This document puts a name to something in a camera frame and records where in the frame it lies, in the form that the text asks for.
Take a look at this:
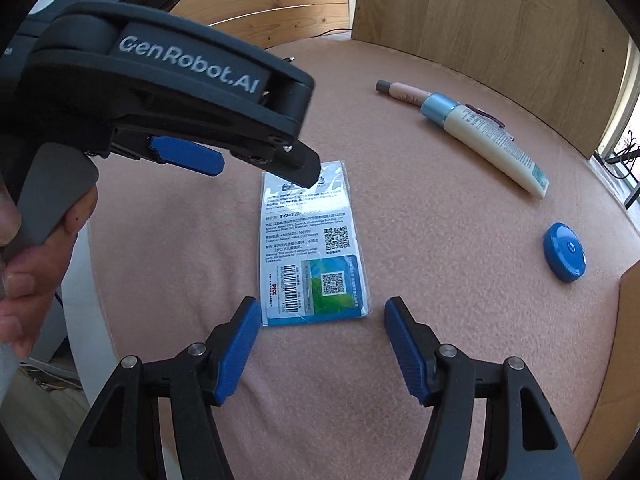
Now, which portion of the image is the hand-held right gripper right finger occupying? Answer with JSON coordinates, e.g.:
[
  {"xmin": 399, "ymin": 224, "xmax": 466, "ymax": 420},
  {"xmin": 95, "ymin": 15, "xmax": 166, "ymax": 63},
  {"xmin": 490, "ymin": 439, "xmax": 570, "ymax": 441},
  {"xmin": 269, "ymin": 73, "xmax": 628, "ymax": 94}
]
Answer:
[{"xmin": 384, "ymin": 296, "xmax": 583, "ymax": 480}]

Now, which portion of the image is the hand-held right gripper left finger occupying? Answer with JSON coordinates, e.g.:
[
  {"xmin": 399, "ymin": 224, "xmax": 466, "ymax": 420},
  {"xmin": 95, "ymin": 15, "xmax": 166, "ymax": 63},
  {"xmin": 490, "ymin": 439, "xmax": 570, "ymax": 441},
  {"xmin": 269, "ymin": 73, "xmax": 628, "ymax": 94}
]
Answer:
[{"xmin": 60, "ymin": 296, "xmax": 262, "ymax": 480}]

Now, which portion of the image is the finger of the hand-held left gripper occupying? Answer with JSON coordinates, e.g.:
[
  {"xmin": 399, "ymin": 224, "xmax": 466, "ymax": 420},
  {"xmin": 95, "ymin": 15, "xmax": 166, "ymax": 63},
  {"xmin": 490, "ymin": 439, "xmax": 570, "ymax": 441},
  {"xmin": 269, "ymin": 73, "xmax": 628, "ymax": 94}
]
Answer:
[
  {"xmin": 148, "ymin": 136, "xmax": 224, "ymax": 177},
  {"xmin": 220, "ymin": 132, "xmax": 321, "ymax": 189}
]

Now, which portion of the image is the clear plastic product packet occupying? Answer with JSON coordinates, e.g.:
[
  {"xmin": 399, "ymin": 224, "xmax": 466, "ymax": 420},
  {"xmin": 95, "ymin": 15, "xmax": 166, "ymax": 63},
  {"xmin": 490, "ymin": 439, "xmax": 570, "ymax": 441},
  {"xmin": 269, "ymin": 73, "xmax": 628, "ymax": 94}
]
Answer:
[{"xmin": 259, "ymin": 160, "xmax": 372, "ymax": 327}]

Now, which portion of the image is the blue round tape measure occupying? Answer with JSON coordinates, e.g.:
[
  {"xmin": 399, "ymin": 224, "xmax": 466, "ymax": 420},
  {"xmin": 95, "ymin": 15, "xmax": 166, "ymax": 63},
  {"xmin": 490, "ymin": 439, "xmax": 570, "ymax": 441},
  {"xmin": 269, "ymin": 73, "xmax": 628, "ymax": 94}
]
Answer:
[{"xmin": 543, "ymin": 222, "xmax": 587, "ymax": 283}]

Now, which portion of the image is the blue cap lotion tube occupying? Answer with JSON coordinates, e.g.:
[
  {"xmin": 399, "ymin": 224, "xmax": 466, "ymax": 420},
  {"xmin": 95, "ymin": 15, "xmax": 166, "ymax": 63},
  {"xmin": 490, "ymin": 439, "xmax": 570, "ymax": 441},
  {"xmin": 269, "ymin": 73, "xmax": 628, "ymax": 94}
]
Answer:
[{"xmin": 420, "ymin": 92, "xmax": 550, "ymax": 197}]

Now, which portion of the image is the dark red hair tie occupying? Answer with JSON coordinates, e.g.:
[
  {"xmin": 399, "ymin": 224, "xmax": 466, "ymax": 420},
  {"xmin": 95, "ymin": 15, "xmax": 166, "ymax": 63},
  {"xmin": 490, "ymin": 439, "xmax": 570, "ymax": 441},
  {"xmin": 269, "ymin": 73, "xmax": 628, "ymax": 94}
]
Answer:
[{"xmin": 464, "ymin": 103, "xmax": 505, "ymax": 130}]

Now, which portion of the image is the cardboard box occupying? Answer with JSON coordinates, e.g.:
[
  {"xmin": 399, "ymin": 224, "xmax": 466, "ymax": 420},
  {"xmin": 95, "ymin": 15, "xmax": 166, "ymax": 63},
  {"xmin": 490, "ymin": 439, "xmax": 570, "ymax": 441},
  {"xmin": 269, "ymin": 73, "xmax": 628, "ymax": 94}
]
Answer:
[{"xmin": 572, "ymin": 259, "xmax": 640, "ymax": 468}]

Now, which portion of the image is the person's left hand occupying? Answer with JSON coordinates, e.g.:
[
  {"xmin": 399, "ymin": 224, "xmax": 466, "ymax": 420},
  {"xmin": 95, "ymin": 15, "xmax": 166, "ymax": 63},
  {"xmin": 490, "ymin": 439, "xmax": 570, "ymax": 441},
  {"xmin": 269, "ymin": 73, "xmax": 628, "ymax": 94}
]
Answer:
[{"xmin": 0, "ymin": 185, "xmax": 98, "ymax": 361}]

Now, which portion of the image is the small pink cosmetic tube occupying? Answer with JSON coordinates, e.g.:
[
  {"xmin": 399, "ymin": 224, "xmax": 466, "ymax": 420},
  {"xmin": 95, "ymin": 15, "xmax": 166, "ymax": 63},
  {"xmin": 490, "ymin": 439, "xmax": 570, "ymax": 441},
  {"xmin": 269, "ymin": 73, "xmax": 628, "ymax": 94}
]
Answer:
[{"xmin": 376, "ymin": 79, "xmax": 432, "ymax": 110}]

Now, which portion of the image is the pine slat panel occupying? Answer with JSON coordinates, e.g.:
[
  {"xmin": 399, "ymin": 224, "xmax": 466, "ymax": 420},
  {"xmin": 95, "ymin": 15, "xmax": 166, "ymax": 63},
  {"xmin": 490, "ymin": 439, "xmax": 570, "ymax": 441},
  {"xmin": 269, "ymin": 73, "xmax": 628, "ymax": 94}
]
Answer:
[{"xmin": 169, "ymin": 0, "xmax": 352, "ymax": 42}]

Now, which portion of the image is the large laminate wood board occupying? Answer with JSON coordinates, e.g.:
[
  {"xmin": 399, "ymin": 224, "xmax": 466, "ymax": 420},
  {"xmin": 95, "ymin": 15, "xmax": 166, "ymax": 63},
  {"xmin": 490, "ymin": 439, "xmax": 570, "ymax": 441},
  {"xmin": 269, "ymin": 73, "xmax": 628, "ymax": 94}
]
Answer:
[{"xmin": 351, "ymin": 0, "xmax": 631, "ymax": 159}]

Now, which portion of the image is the ring light cable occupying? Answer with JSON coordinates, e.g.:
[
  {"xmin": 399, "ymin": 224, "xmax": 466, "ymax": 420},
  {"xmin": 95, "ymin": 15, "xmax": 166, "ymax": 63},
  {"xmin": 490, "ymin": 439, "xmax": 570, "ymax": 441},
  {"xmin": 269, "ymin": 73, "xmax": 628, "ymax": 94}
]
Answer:
[{"xmin": 602, "ymin": 130, "xmax": 640, "ymax": 208}]

